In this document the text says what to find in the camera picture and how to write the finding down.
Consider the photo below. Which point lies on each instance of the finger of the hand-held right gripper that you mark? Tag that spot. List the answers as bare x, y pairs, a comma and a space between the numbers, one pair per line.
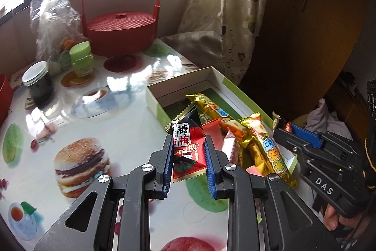
307, 135
290, 145

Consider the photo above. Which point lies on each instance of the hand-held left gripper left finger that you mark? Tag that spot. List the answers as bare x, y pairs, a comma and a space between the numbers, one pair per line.
168, 168

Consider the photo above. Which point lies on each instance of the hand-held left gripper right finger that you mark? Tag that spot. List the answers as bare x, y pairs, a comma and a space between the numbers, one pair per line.
211, 171

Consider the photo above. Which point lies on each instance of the gold bar packet blue print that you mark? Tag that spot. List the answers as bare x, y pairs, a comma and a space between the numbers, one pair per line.
264, 148
211, 105

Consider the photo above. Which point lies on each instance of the red black candy packet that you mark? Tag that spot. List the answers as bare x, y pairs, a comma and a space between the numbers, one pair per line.
189, 151

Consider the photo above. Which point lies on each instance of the red white nougat packet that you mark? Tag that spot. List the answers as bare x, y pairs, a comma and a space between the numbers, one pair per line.
232, 151

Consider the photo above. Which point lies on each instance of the green white cardboard box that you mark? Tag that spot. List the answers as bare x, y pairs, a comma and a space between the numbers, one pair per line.
182, 83

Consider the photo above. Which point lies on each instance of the person's right hand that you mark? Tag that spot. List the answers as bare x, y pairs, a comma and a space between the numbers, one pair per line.
333, 218

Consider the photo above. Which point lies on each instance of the grey cloth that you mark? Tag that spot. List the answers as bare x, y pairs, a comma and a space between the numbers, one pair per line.
323, 118

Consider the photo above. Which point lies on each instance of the food print tablecloth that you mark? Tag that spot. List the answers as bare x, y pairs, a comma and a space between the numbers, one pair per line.
126, 121

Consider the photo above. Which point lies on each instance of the brown wooden cabinet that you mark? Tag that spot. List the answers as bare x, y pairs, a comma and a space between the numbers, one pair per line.
308, 33

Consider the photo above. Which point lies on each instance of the green jar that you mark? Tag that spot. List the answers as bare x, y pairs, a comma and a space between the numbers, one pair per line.
82, 62

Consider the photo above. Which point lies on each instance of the clear jar dark contents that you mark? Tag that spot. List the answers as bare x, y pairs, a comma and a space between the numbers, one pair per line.
38, 86

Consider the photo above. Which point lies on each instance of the cream patterned curtain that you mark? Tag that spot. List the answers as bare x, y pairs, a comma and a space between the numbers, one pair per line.
223, 4

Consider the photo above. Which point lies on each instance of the red oval bowl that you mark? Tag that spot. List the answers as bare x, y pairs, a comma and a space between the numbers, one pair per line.
4, 98

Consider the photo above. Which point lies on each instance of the clear plastic bag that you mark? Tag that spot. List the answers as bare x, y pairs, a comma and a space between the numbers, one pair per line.
53, 21

